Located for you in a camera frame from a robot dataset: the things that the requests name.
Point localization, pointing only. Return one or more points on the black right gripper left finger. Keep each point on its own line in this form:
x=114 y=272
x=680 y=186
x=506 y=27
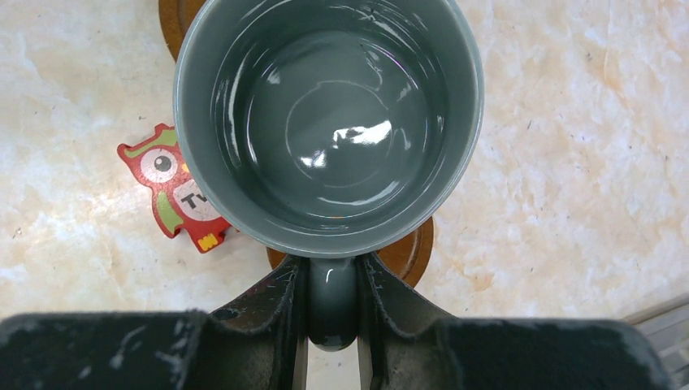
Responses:
x=256 y=341

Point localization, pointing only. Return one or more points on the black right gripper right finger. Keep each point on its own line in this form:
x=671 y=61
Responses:
x=406 y=342

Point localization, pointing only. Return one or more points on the grey blue mug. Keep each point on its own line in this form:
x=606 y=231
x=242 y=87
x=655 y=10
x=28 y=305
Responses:
x=328 y=129

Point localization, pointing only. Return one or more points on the red owl toy block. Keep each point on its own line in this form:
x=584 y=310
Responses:
x=178 y=203

